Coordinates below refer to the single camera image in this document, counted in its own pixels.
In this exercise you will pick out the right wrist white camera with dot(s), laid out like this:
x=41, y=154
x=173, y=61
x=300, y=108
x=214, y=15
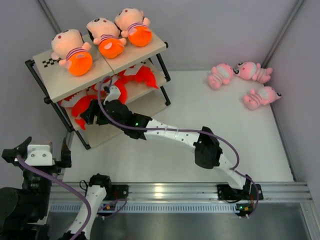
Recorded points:
x=112, y=93

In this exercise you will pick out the pink plush top right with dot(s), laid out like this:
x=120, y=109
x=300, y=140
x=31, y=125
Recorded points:
x=253, y=71

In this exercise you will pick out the right doll orange pants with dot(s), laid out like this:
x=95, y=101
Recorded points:
x=134, y=26

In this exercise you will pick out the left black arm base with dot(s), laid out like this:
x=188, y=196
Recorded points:
x=119, y=191

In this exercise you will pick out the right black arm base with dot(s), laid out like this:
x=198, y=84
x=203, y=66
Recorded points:
x=249, y=192

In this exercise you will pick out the pink plush lower right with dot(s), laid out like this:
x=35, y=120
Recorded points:
x=261, y=97

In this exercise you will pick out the middle doll orange pants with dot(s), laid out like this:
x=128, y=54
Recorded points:
x=105, y=35

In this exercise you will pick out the pink plush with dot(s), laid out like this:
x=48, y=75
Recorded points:
x=261, y=97
x=253, y=71
x=221, y=74

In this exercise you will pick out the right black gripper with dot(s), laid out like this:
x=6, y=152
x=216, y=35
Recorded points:
x=92, y=112

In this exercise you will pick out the doll orange pants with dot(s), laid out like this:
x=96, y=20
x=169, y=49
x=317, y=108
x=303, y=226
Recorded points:
x=72, y=52
x=134, y=26
x=105, y=35

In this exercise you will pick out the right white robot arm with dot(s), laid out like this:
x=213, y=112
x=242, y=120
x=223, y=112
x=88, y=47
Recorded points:
x=203, y=144

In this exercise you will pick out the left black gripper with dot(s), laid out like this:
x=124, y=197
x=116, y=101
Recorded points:
x=64, y=162

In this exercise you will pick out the left doll orange pants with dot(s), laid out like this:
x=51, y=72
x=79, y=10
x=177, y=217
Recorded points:
x=72, y=52

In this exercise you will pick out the aluminium mounting rail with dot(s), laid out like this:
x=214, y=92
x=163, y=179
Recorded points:
x=273, y=192

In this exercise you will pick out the pink plush left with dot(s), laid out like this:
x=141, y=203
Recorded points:
x=221, y=74

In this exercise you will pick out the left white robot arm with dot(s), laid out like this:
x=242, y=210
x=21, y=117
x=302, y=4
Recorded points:
x=22, y=209

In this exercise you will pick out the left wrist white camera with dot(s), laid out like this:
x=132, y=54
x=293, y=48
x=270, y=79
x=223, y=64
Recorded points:
x=40, y=154

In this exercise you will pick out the wrist white camera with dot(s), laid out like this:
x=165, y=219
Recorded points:
x=40, y=154
x=112, y=93

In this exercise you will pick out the white slotted cable duct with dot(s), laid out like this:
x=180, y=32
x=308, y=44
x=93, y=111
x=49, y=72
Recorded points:
x=171, y=207

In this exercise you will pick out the red plush fish white face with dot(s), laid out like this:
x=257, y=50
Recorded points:
x=78, y=103

